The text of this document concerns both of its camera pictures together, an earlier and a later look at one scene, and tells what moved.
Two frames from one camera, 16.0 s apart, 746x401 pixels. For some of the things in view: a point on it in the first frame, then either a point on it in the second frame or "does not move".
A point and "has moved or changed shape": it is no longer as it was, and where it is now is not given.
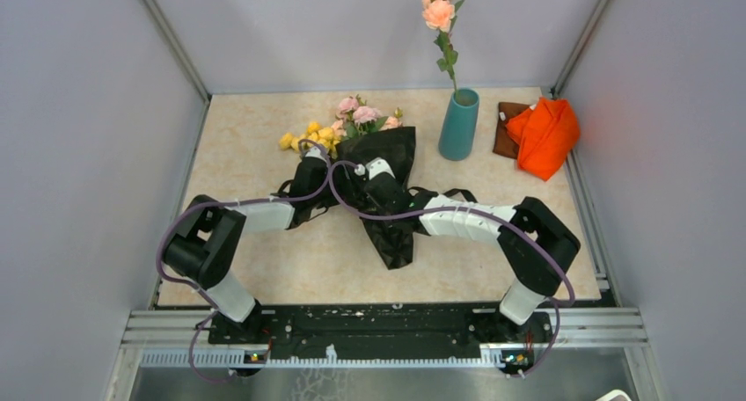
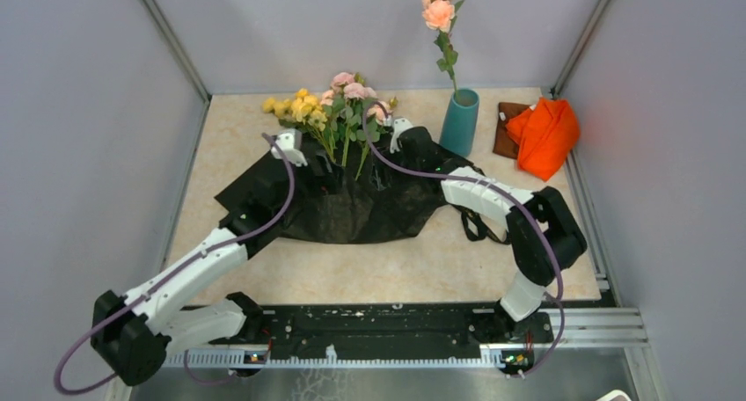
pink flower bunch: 354,116 has moved or changed shape
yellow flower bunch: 325,136 has moved or changed shape
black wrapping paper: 391,236 → 366,207
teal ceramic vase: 458,127 does not move
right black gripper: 377,208 → 395,155
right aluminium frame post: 585,38 does not move
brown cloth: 504,143 does not move
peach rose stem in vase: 440,7 does not move
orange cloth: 547,134 does not move
